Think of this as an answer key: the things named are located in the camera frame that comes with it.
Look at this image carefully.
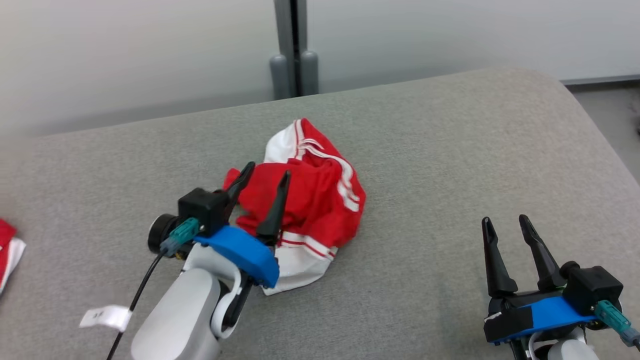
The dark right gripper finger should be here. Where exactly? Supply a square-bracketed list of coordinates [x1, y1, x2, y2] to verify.
[518, 214, 568, 293]
[481, 216, 519, 299]

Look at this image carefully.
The grey partition post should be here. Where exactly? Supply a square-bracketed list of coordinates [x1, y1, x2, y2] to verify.
[269, 0, 320, 100]

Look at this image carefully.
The teal right camera connector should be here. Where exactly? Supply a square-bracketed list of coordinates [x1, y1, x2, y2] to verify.
[594, 300, 640, 348]

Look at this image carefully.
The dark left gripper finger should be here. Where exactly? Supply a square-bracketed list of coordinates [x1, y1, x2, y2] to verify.
[256, 170, 292, 247]
[221, 161, 256, 218]

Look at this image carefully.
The teal left camera connector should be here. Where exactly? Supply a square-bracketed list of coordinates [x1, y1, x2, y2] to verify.
[160, 217, 201, 257]

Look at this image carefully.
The black left camera cable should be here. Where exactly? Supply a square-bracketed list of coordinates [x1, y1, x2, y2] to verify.
[106, 250, 168, 360]

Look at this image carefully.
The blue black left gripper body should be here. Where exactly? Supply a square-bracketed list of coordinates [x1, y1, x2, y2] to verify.
[194, 226, 281, 289]

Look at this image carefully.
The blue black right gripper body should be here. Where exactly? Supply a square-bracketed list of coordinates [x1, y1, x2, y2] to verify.
[483, 291, 601, 346]

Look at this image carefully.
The teal camera connector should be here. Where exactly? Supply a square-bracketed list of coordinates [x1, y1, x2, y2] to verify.
[594, 300, 640, 348]
[160, 217, 201, 257]

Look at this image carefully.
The red and white garment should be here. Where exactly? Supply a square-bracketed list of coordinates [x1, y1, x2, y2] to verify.
[0, 218, 27, 296]

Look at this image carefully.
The red white basketball jersey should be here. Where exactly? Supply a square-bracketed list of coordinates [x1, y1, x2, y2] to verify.
[222, 117, 367, 297]

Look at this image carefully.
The white left cable label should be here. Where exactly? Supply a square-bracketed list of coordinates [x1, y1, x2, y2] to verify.
[79, 304, 133, 333]

